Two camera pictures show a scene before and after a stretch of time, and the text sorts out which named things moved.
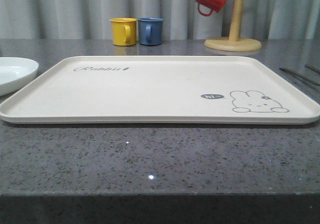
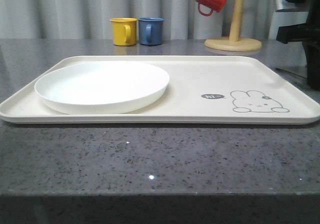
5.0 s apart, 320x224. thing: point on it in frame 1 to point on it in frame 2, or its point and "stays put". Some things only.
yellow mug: x=124 y=31 stays put
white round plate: x=15 y=73 to x=101 y=87
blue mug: x=150 y=30 stays put
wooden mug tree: x=234 y=43 stays put
